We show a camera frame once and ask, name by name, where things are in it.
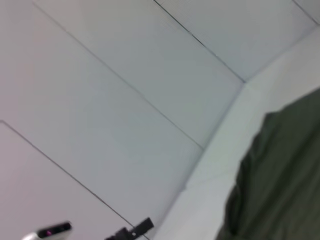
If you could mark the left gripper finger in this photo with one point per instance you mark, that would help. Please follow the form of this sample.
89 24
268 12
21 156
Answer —
143 227

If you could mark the dark green FREE t-shirt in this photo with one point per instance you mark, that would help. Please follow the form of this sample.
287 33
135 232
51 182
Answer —
282 175

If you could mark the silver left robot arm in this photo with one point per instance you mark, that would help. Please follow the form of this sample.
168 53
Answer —
31 237

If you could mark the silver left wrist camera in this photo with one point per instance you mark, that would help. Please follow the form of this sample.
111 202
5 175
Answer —
55 229

